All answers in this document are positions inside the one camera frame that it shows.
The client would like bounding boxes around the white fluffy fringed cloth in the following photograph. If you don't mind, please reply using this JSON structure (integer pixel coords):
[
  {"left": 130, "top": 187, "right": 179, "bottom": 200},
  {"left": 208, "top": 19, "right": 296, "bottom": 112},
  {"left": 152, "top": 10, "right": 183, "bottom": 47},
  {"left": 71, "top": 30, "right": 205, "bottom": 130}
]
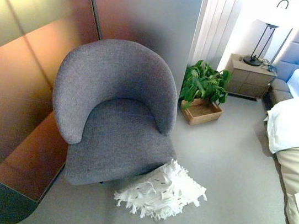
[{"left": 111, "top": 151, "right": 212, "bottom": 224}]

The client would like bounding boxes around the grey fabric tub armchair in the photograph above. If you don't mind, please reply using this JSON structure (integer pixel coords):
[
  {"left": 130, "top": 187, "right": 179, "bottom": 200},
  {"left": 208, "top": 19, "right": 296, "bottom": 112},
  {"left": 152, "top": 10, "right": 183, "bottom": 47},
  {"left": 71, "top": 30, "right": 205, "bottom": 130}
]
[{"left": 40, "top": 31, "right": 191, "bottom": 200}]

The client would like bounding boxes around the wooden woven planter basket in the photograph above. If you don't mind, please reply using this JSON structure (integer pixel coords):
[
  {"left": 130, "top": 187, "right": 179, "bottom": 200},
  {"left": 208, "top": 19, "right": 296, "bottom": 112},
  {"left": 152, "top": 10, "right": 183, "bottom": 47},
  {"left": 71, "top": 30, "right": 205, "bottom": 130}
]
[{"left": 178, "top": 95, "right": 225, "bottom": 130}]

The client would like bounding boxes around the white duvet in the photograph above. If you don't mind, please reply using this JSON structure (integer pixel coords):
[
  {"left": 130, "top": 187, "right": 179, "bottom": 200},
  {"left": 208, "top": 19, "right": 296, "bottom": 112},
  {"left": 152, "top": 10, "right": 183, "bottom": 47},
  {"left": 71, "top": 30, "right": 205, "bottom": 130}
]
[{"left": 259, "top": 89, "right": 299, "bottom": 158}]

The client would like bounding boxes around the brown glossy wooden cabinet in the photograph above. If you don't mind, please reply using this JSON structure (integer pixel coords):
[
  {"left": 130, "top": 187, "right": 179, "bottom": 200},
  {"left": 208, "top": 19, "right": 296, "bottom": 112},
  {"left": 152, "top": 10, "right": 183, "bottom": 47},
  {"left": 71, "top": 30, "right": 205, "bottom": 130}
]
[{"left": 0, "top": 0, "right": 109, "bottom": 224}]

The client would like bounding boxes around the green leafy potted plant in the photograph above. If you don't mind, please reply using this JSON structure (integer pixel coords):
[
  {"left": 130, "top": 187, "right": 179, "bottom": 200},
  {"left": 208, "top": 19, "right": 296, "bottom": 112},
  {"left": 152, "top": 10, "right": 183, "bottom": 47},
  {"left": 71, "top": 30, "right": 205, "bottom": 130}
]
[{"left": 178, "top": 57, "right": 233, "bottom": 109}]

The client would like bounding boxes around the beige bedside nightstand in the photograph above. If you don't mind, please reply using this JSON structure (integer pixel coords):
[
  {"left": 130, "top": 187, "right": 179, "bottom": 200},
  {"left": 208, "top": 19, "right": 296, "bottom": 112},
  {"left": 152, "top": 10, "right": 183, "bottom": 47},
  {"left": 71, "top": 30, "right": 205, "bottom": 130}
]
[{"left": 222, "top": 52, "right": 280, "bottom": 102}]

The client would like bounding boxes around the black table lamp white shade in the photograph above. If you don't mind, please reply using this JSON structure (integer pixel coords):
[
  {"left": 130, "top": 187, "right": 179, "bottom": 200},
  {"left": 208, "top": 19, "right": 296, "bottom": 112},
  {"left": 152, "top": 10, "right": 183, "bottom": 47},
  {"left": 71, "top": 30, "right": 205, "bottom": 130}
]
[{"left": 242, "top": 17, "right": 280, "bottom": 69}]

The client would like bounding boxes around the grey upholstered bed frame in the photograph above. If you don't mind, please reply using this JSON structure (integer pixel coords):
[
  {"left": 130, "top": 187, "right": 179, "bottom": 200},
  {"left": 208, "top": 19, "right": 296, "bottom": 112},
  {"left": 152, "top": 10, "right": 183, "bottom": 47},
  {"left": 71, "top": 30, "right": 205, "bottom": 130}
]
[{"left": 261, "top": 77, "right": 296, "bottom": 110}]

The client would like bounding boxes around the dark cable on nightstand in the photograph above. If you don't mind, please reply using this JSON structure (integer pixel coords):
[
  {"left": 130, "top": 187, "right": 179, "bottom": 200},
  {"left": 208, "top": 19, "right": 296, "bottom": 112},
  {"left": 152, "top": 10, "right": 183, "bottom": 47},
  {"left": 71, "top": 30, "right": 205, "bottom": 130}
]
[{"left": 259, "top": 58, "right": 279, "bottom": 73}]

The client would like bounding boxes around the black curved wall reading lamp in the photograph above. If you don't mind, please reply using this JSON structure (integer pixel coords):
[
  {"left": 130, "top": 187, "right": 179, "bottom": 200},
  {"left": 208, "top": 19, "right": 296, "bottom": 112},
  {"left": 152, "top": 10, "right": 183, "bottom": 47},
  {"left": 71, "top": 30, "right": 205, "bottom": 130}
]
[{"left": 276, "top": 0, "right": 291, "bottom": 11}]

